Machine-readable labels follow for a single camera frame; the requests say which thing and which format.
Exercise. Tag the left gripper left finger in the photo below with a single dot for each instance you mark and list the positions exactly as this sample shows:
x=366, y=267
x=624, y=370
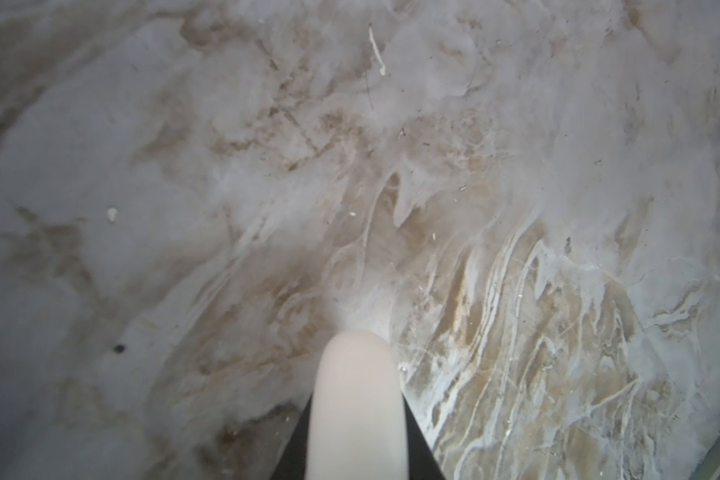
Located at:
x=292, y=462

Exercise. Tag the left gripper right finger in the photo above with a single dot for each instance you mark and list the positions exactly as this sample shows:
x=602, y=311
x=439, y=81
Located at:
x=421, y=462

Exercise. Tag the white earbud charging case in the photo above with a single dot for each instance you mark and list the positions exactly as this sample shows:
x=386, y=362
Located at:
x=357, y=425

